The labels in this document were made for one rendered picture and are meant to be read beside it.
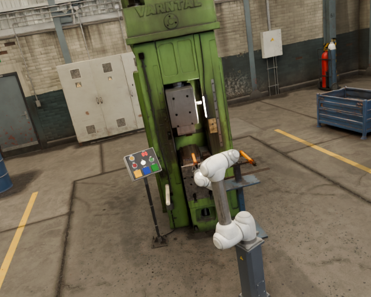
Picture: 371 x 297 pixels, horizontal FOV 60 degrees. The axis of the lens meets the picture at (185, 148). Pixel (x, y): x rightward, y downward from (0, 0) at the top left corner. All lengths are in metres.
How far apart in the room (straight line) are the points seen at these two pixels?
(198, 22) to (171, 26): 0.28
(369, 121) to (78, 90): 6.50
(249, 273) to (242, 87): 7.91
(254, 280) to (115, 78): 6.70
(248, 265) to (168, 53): 2.24
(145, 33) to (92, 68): 5.15
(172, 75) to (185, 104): 0.36
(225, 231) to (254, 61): 8.24
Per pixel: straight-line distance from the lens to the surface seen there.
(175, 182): 3.95
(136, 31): 3.55
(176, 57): 3.58
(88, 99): 8.67
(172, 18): 3.53
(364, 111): 6.44
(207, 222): 4.03
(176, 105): 3.50
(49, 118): 9.49
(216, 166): 2.32
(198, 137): 4.12
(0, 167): 7.31
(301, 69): 11.24
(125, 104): 8.73
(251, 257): 2.83
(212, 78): 3.64
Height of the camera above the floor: 2.32
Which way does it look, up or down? 19 degrees down
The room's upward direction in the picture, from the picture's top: 10 degrees counter-clockwise
